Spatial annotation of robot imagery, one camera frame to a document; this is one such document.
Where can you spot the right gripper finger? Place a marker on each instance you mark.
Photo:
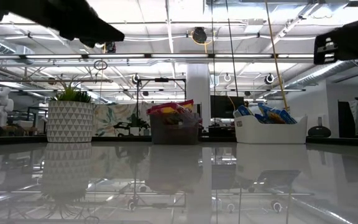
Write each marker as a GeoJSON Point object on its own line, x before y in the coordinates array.
{"type": "Point", "coordinates": [325, 49]}

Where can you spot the white square pillar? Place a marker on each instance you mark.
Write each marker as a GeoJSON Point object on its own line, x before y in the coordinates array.
{"type": "Point", "coordinates": [198, 87]}

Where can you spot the black table frame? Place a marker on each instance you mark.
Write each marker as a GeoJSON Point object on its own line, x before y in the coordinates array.
{"type": "Point", "coordinates": [120, 138]}

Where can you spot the white humanoid figure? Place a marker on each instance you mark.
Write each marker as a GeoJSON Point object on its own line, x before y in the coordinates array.
{"type": "Point", "coordinates": [0, 105]}

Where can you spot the white plastic bin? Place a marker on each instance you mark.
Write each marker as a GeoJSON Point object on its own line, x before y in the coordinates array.
{"type": "Point", "coordinates": [269, 132]}

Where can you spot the long ceiling light bar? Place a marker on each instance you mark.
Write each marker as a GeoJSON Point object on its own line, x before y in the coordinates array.
{"type": "Point", "coordinates": [179, 56]}

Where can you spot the black metal frame stand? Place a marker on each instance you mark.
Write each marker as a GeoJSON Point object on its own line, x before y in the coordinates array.
{"type": "Point", "coordinates": [162, 80]}

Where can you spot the grey plastic bin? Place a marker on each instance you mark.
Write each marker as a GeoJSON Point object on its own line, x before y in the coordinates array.
{"type": "Point", "coordinates": [174, 130]}

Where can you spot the green plant in patterned pot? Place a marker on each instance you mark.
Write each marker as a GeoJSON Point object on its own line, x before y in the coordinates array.
{"type": "Point", "coordinates": [70, 121]}

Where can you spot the black round speaker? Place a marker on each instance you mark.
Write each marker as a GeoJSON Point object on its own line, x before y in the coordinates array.
{"type": "Point", "coordinates": [319, 131]}

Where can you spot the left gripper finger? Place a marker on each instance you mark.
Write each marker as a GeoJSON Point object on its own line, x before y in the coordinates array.
{"type": "Point", "coordinates": [107, 32]}

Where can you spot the small distant ceiling reel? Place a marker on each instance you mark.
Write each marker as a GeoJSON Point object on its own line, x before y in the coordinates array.
{"type": "Point", "coordinates": [269, 78]}
{"type": "Point", "coordinates": [224, 77]}
{"type": "Point", "coordinates": [135, 78]}

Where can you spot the black monitor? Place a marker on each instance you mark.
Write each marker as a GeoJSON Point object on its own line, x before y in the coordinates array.
{"type": "Point", "coordinates": [225, 105]}

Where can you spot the floral patterned partition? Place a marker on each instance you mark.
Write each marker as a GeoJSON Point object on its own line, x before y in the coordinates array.
{"type": "Point", "coordinates": [113, 118]}

